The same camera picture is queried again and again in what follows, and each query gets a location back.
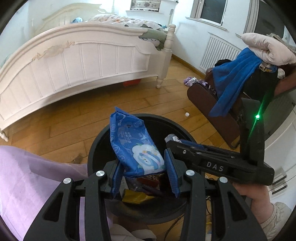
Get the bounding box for blue wet wipes pack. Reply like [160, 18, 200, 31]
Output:
[109, 107, 166, 178]

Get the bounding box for orange snack bag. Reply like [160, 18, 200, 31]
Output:
[122, 189, 154, 204]

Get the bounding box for black round trash bin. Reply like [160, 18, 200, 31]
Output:
[87, 109, 195, 225]

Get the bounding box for right hand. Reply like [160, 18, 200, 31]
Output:
[232, 182, 274, 224]

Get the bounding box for brown chair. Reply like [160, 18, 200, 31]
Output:
[187, 59, 295, 149]

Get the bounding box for red box under bed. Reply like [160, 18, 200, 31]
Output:
[122, 79, 141, 87]

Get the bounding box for blue towel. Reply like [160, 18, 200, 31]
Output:
[209, 48, 262, 118]

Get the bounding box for purple floral cloth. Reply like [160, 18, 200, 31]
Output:
[184, 77, 208, 87]

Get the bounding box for pink folded blanket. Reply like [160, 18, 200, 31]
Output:
[241, 33, 295, 66]

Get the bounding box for white radiator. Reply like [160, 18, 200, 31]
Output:
[199, 32, 241, 72]

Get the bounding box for window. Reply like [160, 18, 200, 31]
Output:
[190, 0, 228, 25]

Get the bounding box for white ornate bed frame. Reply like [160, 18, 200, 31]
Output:
[0, 2, 177, 142]

